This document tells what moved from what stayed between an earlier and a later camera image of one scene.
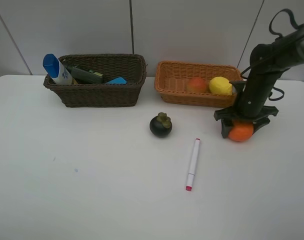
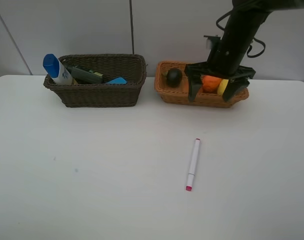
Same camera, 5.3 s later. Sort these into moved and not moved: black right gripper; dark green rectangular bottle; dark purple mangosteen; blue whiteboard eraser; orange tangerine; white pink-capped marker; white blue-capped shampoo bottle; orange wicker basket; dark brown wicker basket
Moved: black right gripper; dark purple mangosteen; orange tangerine
Not moved: white pink-capped marker; dark green rectangular bottle; white blue-capped shampoo bottle; orange wicker basket; dark brown wicker basket; blue whiteboard eraser
